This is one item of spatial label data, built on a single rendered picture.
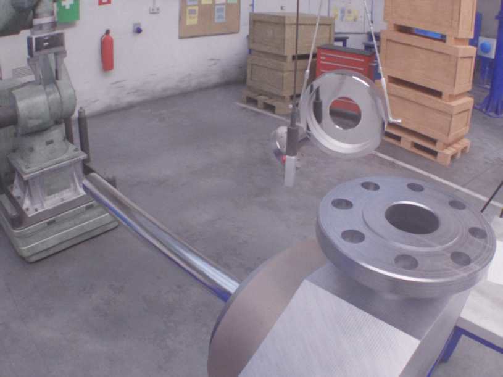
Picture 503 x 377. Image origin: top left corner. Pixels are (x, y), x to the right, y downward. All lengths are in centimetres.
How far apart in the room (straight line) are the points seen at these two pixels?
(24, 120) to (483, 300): 256
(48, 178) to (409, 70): 387
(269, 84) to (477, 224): 529
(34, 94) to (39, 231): 90
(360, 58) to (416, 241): 493
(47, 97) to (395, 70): 374
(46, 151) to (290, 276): 240
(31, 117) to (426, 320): 250
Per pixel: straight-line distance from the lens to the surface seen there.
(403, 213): 60
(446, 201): 63
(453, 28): 468
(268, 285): 67
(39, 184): 292
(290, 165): 169
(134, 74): 616
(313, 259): 70
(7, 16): 310
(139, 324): 238
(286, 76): 557
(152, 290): 259
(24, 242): 285
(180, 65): 657
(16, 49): 514
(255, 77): 597
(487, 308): 137
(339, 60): 546
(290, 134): 165
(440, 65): 473
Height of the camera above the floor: 168
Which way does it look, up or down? 26 degrees down
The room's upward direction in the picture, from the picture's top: 2 degrees clockwise
